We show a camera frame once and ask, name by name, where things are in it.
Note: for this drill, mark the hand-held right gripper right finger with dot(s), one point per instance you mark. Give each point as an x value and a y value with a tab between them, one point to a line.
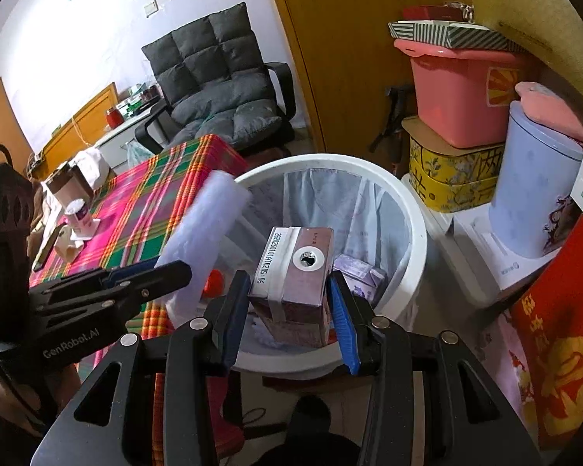
344	325

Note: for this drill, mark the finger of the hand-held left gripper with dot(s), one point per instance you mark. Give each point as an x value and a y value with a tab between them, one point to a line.
165	274
121	275

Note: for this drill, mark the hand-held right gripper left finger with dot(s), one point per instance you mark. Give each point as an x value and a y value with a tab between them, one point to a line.
233	320

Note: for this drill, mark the small purple carton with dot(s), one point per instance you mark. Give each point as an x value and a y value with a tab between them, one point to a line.
362	276

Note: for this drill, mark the white cloudy plastic bottle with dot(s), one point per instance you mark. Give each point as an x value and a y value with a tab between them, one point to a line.
204	233

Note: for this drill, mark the brown milk carton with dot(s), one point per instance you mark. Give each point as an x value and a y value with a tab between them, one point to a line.
286	291

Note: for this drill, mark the white round waste bin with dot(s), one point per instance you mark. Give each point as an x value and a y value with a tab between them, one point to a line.
320	161

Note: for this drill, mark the brown tumbler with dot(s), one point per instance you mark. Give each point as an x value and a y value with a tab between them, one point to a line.
65	187

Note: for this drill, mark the pink green plaid tablecloth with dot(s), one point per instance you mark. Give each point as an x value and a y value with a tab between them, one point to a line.
175	170

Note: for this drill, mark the pale blue plastic bag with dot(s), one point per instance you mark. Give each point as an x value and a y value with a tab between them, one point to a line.
137	154

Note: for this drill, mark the white cabinet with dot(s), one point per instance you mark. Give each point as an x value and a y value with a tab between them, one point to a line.
121	133

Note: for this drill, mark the wooden headboard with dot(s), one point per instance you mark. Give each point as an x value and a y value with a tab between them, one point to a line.
87	126

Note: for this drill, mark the white box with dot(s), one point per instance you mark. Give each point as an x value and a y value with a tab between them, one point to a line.
481	252

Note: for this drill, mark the red mug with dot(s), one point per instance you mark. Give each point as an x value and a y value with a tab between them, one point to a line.
112	118

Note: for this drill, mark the pink floral cloth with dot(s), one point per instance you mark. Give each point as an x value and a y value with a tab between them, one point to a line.
505	378

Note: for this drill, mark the grey padded chair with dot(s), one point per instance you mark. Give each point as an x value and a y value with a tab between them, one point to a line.
213	107

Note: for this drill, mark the green boxes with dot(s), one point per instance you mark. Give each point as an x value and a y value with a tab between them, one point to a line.
141	94

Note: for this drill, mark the yellow floral box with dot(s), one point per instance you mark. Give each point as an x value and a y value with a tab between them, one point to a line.
447	174

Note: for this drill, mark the black folded stand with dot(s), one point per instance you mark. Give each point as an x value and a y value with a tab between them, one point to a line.
393	116

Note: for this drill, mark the red printed bag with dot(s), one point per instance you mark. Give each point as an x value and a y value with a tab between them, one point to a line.
563	349

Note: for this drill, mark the pale blue bucket pink lid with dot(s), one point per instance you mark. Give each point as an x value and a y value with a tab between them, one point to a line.
524	179

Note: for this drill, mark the pink plastic storage bin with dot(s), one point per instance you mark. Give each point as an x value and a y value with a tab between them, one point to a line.
447	97

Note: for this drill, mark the yellow wooden door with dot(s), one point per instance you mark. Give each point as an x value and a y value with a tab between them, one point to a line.
340	58

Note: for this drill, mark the striped flat box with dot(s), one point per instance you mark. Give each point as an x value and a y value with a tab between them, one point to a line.
447	34

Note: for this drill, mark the red flat box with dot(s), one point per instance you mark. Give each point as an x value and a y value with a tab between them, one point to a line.
432	12

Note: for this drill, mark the beige printed hanging bag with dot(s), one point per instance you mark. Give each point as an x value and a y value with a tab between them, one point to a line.
539	19

